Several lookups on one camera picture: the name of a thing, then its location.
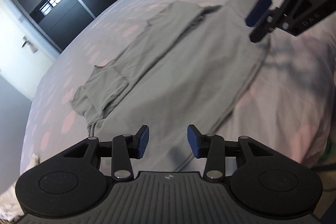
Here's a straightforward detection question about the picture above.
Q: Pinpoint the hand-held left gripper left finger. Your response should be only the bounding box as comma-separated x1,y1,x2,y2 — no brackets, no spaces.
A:
62,124,150,183

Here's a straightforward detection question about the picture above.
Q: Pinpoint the grey shirt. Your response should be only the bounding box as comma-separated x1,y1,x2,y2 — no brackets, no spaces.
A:
70,0,273,172

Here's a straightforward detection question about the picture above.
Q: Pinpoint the white door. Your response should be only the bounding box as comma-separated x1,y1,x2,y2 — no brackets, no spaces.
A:
0,0,62,77

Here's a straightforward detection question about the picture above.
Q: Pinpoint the cream white cloth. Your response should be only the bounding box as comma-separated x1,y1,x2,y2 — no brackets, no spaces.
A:
28,153,41,168

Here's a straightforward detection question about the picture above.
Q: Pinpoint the bed with pink-dotted sheet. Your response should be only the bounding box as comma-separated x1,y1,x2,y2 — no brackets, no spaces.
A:
20,0,336,188

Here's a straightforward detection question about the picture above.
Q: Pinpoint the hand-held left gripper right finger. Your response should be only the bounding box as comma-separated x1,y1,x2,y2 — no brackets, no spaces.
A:
186,124,277,183

